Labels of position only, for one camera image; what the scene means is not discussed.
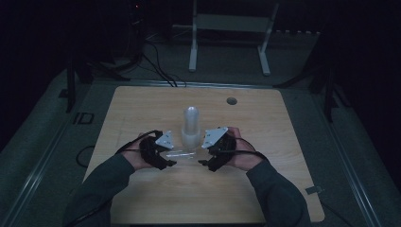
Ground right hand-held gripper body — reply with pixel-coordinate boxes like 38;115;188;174
200;126;237;161

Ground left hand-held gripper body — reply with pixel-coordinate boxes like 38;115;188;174
139;131;175;165

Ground translucent white domed container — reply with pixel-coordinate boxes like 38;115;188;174
181;106;202;149

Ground person's left hand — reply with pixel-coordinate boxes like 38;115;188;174
121;132;156;171

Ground person's right hand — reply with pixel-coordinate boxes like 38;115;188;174
225;126;265;172

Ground grey tape piece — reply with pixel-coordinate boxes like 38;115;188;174
305;184;324;196

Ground black stand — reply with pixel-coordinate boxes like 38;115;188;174
273;61;351;123
64;58;131;114

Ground white metal stand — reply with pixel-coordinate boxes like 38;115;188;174
188;0;280;77

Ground left hand-held gripper cable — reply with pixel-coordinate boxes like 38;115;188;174
64;129;163;227

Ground hand-held gripper cable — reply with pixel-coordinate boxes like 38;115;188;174
217;136;270;163
64;129;163;227

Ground right hand-held gripper cable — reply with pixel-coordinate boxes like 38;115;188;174
217;136;270;163

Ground black cable loop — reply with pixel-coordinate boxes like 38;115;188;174
76;145;96;168

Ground black rectangular floor frame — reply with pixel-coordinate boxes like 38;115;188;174
73;112;96;125

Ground black floor cables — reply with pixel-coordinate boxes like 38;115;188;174
142;40;187;88

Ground metal floor rail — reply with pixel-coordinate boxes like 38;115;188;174
0;82;107;227
310;91;384;227

